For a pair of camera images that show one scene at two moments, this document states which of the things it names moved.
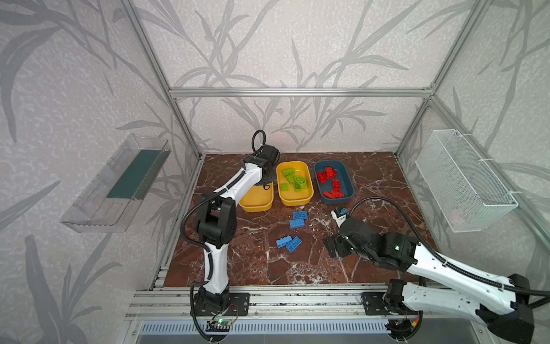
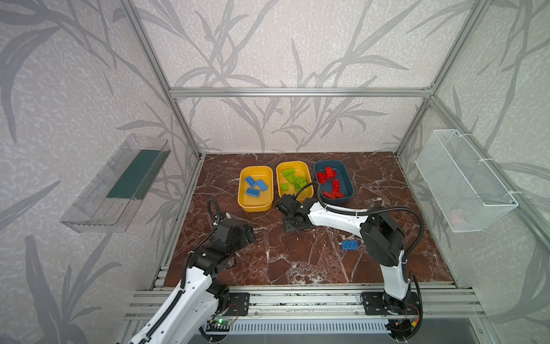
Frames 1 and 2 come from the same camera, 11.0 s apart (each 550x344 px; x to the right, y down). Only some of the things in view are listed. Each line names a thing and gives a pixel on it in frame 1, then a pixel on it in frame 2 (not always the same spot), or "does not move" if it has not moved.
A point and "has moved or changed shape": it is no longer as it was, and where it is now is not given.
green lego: [290, 172] does not move
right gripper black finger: [339, 246] → [296, 221]
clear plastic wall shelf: [107, 206] does not move
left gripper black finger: [268, 178] → [243, 235]
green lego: [290, 178] does not move
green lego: [303, 183] does not move
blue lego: [283, 242] has moved or changed shape
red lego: [321, 177] does not move
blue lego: [294, 244] has moved or changed shape
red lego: [336, 185] does not move
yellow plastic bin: [294, 183] does not move
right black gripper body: [334, 243] → [292, 221]
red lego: [330, 173] does not move
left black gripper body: [261, 180] → [243, 232]
